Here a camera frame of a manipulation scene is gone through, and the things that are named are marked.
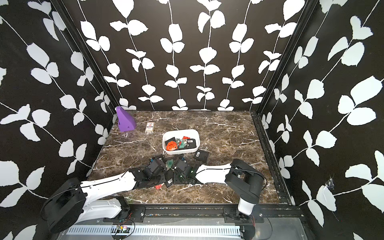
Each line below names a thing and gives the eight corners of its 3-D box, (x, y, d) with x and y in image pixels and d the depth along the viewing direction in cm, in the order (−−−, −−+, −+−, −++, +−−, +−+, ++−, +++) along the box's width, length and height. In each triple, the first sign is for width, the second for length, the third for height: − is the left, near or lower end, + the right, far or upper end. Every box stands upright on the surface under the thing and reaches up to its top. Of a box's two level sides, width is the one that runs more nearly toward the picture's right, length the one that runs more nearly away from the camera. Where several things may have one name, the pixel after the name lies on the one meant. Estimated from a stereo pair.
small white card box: (144, 132, 110) (144, 131, 108) (147, 123, 115) (146, 122, 114) (153, 132, 110) (152, 131, 108) (155, 123, 115) (154, 122, 114)
